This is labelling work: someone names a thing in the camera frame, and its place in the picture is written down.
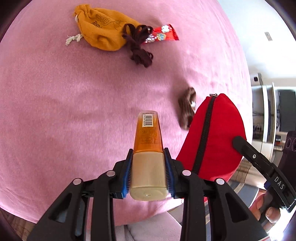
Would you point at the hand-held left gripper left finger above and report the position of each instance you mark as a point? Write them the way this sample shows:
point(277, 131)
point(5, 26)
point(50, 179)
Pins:
point(126, 190)

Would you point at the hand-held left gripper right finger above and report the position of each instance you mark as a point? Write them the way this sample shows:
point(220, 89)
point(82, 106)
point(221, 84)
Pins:
point(170, 180)

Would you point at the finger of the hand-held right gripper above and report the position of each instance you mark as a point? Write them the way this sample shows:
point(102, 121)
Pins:
point(251, 154)

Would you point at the red zip pouch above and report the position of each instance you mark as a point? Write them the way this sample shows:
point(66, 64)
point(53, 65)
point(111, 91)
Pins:
point(219, 120)

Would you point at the orange tube with beige cap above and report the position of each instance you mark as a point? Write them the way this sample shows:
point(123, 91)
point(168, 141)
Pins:
point(148, 139)

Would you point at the person's right hand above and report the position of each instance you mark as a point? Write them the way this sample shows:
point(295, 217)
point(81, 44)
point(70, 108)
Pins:
point(270, 215)

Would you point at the white desk shelving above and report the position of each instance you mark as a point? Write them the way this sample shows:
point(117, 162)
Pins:
point(266, 111)

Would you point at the brown wrapper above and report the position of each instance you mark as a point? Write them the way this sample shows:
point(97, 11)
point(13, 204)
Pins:
point(186, 109)

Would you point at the red snack wrapper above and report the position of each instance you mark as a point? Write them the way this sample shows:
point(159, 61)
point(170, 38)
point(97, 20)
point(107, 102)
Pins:
point(164, 32)

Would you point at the small white camera device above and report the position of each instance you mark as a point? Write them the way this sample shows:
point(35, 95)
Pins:
point(257, 78)

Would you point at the wall socket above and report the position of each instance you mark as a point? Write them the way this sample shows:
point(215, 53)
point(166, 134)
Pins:
point(268, 36)

